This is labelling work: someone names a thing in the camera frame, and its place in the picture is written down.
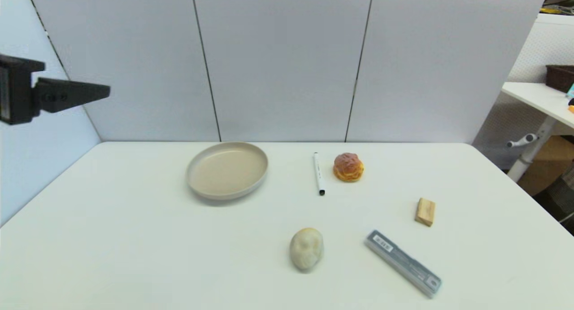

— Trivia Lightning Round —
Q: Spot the grey transparent pencil lead case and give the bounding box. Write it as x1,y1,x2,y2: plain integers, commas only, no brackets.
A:
364,230,443,299

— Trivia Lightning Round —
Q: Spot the dark brown basket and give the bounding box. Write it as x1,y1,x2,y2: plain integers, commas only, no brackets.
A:
546,64,574,93

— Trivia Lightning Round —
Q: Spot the white desk crank handle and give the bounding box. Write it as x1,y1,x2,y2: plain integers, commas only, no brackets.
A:
507,133,538,148

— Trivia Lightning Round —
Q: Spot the brown cream puff pastry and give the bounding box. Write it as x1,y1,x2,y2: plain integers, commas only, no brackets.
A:
333,153,365,183

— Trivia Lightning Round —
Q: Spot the beige round plate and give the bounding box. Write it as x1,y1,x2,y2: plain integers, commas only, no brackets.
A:
186,142,269,201

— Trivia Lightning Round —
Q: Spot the small wooden block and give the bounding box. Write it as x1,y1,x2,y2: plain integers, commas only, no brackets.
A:
415,197,436,227

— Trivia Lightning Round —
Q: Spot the white side desk top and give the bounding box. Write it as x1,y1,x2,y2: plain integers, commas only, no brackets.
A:
501,81,574,130

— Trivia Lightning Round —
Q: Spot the white marker with black cap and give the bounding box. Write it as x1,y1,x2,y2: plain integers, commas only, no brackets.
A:
313,152,326,196

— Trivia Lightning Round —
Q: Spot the brown cardboard box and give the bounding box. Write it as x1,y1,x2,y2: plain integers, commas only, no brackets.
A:
517,135,574,197

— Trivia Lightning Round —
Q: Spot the white perforated partition panel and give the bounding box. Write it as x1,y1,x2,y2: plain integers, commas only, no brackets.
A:
471,13,574,170

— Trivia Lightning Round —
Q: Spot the white desk leg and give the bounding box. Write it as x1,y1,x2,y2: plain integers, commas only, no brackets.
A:
507,116,557,183

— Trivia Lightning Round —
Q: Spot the pale round bread bun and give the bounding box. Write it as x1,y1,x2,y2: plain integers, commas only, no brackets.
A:
289,227,324,272

